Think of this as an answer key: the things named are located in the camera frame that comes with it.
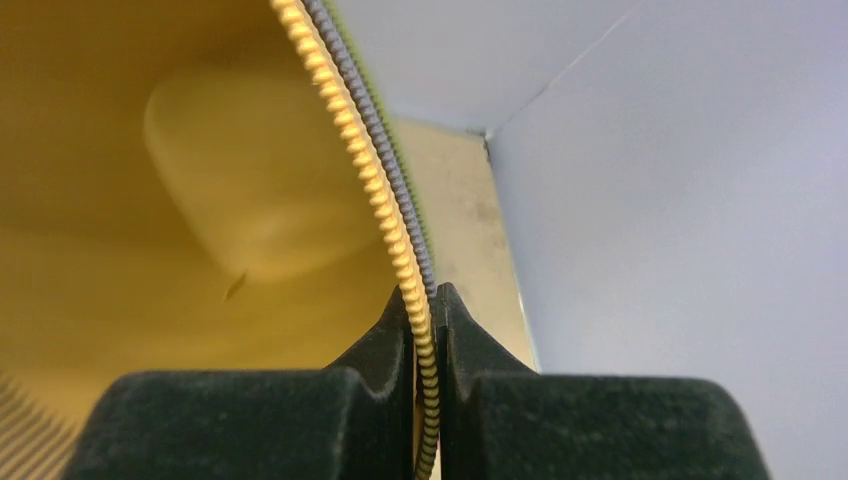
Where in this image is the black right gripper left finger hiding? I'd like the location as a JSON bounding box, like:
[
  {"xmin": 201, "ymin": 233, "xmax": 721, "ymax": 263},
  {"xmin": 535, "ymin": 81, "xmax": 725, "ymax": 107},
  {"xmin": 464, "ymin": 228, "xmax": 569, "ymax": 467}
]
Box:
[{"xmin": 63, "ymin": 292, "xmax": 414, "ymax": 479}]

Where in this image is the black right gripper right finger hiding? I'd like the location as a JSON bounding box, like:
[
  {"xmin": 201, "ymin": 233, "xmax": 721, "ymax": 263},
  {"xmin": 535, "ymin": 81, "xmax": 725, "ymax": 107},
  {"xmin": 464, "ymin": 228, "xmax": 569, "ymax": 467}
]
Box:
[{"xmin": 434, "ymin": 283, "xmax": 769, "ymax": 480}]

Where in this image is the yellow slatted waste basket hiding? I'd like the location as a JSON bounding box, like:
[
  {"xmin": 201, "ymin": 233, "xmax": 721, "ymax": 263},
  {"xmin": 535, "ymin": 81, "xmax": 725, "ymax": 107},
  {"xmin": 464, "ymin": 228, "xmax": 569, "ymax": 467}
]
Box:
[{"xmin": 1, "ymin": 1, "xmax": 440, "ymax": 479}]

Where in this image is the grey slatted waste basket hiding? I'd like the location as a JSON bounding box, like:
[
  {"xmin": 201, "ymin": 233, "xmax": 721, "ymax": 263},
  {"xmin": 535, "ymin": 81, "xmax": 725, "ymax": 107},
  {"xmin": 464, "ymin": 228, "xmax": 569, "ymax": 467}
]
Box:
[{"xmin": 304, "ymin": 0, "xmax": 437, "ymax": 300}]

